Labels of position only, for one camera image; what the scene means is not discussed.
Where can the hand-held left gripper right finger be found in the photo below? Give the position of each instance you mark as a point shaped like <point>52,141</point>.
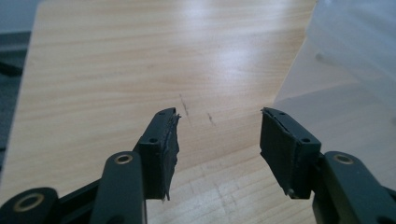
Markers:
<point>286,155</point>

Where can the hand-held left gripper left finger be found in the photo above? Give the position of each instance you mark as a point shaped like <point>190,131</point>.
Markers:
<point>155,161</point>

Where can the clear plastic sheet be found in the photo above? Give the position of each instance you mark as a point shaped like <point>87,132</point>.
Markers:
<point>351,46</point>

